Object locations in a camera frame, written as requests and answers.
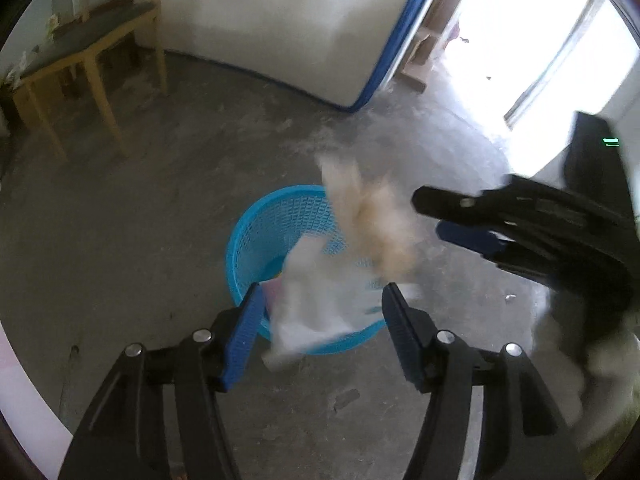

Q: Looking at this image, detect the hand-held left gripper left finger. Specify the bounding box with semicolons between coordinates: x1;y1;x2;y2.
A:
59;282;267;480

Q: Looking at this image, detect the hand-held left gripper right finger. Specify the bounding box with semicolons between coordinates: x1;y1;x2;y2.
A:
381;282;586;480

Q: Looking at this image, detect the blue plastic basket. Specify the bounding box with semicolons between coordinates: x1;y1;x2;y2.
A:
225;185;388;356

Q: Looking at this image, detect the white mattress with blue edge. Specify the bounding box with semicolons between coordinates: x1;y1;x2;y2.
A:
160;0;453;111

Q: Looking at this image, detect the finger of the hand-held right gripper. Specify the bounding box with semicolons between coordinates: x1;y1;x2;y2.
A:
411;174;632;252
435;220;634;312

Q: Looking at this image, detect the wooden chair with dark seat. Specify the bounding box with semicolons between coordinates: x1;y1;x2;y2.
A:
5;0;168;161

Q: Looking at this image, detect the pink tablecloth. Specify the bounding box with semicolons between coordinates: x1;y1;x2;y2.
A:
0;320;73;466

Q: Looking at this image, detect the wooden board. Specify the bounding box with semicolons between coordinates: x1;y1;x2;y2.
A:
395;0;481;93

